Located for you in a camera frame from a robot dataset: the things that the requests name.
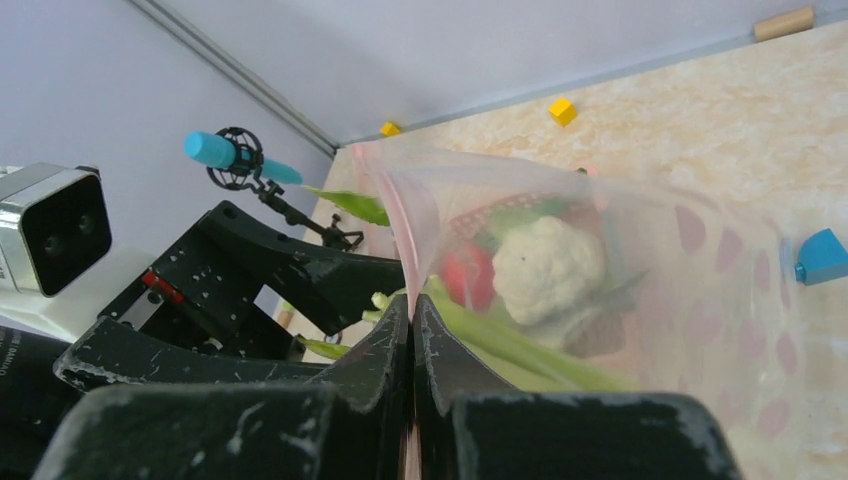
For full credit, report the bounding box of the yellow cube near basket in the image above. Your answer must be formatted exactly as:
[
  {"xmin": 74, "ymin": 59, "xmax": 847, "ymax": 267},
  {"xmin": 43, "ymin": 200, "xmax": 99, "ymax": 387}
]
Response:
[{"xmin": 548, "ymin": 98, "xmax": 578, "ymax": 127}]

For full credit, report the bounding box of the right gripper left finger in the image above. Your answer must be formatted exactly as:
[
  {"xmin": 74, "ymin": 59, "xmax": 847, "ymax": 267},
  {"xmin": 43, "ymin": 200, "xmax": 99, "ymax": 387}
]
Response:
[{"xmin": 307, "ymin": 294, "xmax": 412, "ymax": 479}]

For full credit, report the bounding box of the blue microphone on tripod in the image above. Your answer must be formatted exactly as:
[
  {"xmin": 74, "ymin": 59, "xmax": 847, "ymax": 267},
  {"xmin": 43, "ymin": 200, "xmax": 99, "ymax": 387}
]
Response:
[{"xmin": 183, "ymin": 126, "xmax": 364, "ymax": 252}]

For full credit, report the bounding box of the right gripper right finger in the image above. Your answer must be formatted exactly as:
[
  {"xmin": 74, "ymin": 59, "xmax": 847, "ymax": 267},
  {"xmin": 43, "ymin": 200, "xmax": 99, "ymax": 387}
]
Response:
[{"xmin": 412, "ymin": 295, "xmax": 516, "ymax": 479}]

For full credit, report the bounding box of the clear pink zip bag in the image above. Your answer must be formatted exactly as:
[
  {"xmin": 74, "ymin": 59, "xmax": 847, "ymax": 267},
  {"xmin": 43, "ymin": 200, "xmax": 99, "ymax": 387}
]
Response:
[{"xmin": 352, "ymin": 142, "xmax": 847, "ymax": 479}]

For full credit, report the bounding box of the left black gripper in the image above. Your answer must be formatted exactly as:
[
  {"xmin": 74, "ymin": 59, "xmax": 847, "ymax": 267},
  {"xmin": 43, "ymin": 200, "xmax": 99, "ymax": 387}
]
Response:
[{"xmin": 1, "ymin": 201, "xmax": 404, "ymax": 479}]

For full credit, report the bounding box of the grey toy fish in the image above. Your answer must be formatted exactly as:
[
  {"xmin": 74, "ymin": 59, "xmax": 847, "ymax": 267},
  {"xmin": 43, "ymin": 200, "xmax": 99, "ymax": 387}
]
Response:
[{"xmin": 560, "ymin": 271, "xmax": 648, "ymax": 359}]

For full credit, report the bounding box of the wooden cork cylinder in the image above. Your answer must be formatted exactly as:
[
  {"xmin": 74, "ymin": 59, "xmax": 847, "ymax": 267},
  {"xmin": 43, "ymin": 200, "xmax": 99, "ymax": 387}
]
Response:
[{"xmin": 753, "ymin": 6, "xmax": 816, "ymax": 43}]

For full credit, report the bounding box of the blue toy block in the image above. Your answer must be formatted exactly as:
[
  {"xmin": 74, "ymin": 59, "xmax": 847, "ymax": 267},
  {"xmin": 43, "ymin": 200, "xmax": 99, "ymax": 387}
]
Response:
[{"xmin": 794, "ymin": 228, "xmax": 847, "ymax": 286}]

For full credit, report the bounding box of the pink plastic basket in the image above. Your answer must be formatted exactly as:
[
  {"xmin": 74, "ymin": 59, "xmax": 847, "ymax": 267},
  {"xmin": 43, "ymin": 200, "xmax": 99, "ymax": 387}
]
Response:
[{"xmin": 448, "ymin": 194, "xmax": 591, "ymax": 243}]

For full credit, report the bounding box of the green celery stalk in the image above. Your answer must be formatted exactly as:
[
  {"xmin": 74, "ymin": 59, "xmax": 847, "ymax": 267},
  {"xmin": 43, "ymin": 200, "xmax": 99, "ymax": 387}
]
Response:
[{"xmin": 296, "ymin": 185, "xmax": 635, "ymax": 392}]

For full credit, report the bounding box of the white cauliflower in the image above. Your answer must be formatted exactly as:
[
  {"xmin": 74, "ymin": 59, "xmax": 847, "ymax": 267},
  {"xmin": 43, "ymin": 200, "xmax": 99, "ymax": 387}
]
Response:
[{"xmin": 492, "ymin": 216, "xmax": 606, "ymax": 326}]

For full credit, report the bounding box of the yellow cube at wall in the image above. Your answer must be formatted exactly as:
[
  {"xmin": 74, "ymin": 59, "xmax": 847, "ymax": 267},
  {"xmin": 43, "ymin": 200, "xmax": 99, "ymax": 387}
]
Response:
[{"xmin": 379, "ymin": 121, "xmax": 403, "ymax": 137}]

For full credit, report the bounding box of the green and wood stick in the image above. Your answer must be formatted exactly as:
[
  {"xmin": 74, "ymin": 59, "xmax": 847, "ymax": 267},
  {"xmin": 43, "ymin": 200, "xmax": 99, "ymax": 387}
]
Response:
[{"xmin": 274, "ymin": 300, "xmax": 296, "ymax": 328}]

